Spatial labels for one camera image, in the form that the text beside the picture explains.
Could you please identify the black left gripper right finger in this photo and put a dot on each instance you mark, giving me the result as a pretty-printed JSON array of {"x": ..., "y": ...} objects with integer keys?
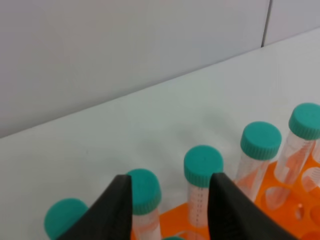
[{"x": 233, "y": 216}]

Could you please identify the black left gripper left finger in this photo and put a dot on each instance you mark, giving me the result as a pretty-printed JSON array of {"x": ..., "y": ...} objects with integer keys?
[{"x": 109, "y": 218}]

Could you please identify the row tube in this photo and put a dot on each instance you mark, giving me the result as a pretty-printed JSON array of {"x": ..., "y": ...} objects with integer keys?
[
  {"x": 304, "y": 131},
  {"x": 260, "y": 142},
  {"x": 311, "y": 177},
  {"x": 62, "y": 215},
  {"x": 199, "y": 163},
  {"x": 146, "y": 198}
]

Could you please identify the orange test tube rack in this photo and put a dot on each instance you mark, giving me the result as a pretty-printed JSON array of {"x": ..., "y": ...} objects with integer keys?
[{"x": 300, "y": 217}]

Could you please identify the front-left teal-capped test tube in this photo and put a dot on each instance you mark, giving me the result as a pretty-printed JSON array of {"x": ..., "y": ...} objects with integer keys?
[{"x": 173, "y": 238}]

